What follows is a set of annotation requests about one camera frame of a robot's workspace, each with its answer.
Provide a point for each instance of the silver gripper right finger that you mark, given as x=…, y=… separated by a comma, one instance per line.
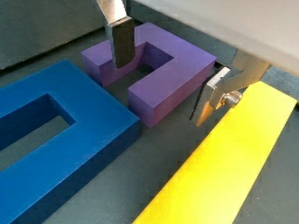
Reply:
x=220, y=88

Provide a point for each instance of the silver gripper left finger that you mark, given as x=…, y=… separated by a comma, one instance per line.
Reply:
x=120, y=31

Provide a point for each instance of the yellow long bar block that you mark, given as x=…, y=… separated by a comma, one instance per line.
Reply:
x=207, y=190

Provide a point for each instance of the purple U-shaped block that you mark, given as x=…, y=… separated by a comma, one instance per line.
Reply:
x=181, y=66

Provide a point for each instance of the blue U-shaped block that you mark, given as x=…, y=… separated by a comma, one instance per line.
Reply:
x=39, y=182

